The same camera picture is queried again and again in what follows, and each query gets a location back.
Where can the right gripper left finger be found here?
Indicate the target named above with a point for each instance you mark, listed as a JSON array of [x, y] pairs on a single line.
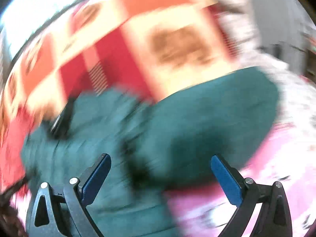
[[47, 218]]

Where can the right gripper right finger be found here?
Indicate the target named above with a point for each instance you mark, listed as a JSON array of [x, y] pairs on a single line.
[[274, 217]]

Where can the dark green puffer jacket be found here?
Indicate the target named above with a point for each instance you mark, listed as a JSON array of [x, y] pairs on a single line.
[[153, 147]]

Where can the pink penguin bedsheet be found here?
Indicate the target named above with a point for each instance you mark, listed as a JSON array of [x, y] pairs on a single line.
[[204, 210]]

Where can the orange red checkered blanket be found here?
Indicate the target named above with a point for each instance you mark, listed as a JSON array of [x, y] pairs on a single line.
[[152, 48]]

